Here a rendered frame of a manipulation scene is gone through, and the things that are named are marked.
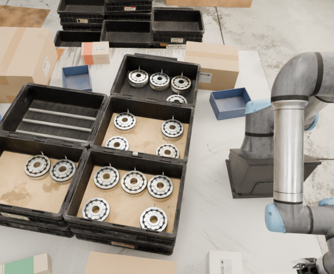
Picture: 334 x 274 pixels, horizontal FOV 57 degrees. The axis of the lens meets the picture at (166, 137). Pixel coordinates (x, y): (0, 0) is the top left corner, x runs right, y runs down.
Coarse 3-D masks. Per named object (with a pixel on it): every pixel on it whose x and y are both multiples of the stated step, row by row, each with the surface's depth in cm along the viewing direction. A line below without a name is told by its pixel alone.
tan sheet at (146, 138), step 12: (144, 120) 144; (156, 120) 145; (108, 132) 139; (132, 132) 140; (144, 132) 140; (156, 132) 140; (132, 144) 136; (144, 144) 136; (156, 144) 136; (180, 144) 137; (180, 156) 133
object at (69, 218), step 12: (132, 156) 121; (144, 156) 120; (84, 168) 116; (72, 192) 110; (180, 192) 112; (180, 204) 109; (72, 216) 104; (108, 228) 105; (120, 228) 103; (132, 228) 103; (144, 228) 103
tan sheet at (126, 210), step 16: (96, 192) 121; (112, 192) 121; (144, 192) 122; (176, 192) 122; (80, 208) 117; (112, 208) 117; (128, 208) 118; (144, 208) 118; (160, 208) 118; (128, 224) 114
